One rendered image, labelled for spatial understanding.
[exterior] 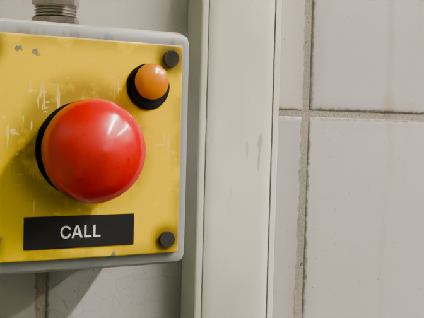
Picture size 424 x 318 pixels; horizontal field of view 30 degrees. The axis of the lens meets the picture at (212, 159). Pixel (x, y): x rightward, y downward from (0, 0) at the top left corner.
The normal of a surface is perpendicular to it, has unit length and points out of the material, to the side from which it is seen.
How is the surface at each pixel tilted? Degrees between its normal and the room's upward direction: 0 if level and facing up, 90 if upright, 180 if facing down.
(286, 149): 90
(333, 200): 90
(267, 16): 90
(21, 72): 90
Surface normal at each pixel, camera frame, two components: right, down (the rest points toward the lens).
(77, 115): 0.14, -0.44
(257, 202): 0.48, 0.06
